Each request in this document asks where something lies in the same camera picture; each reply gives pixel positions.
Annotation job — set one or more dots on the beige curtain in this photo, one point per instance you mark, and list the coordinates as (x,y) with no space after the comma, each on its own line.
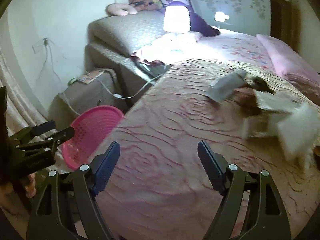
(20,112)

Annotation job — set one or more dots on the white tissue paper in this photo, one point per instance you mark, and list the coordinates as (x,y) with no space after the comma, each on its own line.
(296,125)

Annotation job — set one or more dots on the pink plastic trash basket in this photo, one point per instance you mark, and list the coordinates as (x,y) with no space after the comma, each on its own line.
(91,128)

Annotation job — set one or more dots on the brown plush toys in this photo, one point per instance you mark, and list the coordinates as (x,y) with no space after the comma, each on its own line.
(149,5)

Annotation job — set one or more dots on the lit white table lamp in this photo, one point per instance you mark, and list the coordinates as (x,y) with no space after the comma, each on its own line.
(176,19)

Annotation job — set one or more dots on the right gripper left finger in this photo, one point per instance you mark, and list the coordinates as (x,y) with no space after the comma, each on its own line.
(51,217)

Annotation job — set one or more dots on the floral sliding wardrobe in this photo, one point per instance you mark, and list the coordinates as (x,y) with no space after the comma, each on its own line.
(244,16)

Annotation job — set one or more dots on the floral pink bed sheet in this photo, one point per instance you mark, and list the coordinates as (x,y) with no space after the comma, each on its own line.
(228,46)

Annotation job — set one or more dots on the grey plastic bag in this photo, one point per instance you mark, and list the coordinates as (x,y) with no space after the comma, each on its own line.
(222,88)

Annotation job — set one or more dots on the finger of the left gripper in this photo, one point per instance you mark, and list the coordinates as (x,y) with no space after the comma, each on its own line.
(29,133)
(56,137)

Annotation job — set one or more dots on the rose patterned bedspread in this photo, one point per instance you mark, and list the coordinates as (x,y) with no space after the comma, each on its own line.
(159,188)

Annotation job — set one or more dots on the brown bedside cabinet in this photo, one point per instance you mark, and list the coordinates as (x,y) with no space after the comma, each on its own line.
(80,97)

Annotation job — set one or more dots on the grey bed headboard cushion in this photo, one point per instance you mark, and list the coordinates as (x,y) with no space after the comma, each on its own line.
(127,34)

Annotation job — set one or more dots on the dark purple clothing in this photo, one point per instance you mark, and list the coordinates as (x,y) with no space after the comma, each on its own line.
(197,24)

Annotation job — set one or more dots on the book on cabinet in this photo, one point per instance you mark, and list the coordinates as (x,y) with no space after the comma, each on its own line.
(90,76)

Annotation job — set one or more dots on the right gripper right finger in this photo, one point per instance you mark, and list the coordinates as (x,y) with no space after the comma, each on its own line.
(265,218)

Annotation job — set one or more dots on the pink folded quilt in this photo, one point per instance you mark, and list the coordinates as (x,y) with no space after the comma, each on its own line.
(290,66)

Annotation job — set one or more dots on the person's left hand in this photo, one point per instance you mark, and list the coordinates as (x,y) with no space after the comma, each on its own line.
(28,185)

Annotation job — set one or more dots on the black trash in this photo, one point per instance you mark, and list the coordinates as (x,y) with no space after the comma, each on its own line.
(260,85)

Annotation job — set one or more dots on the dark red crumpled trash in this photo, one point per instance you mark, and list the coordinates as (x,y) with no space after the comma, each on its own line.
(246,98)

